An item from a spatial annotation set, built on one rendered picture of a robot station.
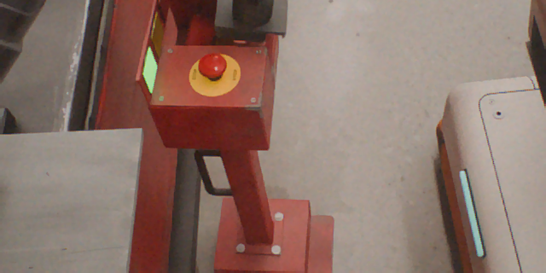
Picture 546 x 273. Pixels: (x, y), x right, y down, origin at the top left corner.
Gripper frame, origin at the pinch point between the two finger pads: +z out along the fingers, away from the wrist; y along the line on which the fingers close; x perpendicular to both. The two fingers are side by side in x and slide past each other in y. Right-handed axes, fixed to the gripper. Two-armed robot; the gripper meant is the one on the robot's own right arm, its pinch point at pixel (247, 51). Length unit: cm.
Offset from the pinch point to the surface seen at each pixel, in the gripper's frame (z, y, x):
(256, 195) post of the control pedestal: 35.1, -4.3, 6.2
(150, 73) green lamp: -7.1, 13.0, 11.0
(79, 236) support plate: -25, 14, 43
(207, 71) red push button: -8.5, 5.3, 10.7
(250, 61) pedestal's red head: -6.7, -0.4, 7.1
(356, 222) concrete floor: 67, -30, -6
